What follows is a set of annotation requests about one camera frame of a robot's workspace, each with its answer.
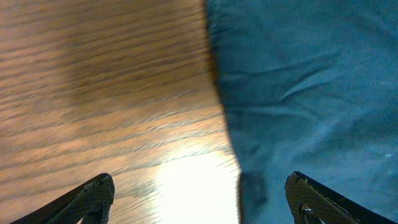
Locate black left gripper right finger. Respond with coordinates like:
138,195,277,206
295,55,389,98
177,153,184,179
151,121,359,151
285,171,397,224

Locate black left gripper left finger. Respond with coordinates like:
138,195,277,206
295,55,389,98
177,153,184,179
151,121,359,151
11,173,115,224

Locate navy blue shorts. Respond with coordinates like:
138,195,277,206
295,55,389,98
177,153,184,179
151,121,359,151
206,0,397,223

